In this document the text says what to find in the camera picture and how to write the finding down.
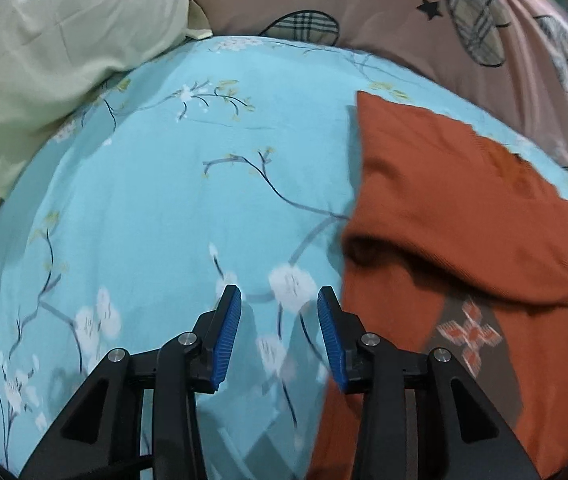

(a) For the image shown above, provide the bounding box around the pink patterned quilt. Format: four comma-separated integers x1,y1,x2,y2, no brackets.
164,0,568,186

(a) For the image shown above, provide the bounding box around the orange knitted sweater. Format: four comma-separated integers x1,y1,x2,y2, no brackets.
308,90,568,480

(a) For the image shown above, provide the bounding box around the pale green pillow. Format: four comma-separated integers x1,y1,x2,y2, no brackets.
0,0,213,292

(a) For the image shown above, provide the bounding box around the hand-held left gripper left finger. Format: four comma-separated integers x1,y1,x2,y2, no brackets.
18,284,243,480

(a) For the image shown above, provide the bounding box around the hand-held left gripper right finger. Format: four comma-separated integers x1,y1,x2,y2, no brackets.
317,285,540,480

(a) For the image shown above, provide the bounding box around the blue floral bed sheet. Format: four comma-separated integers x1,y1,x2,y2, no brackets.
0,36,568,480

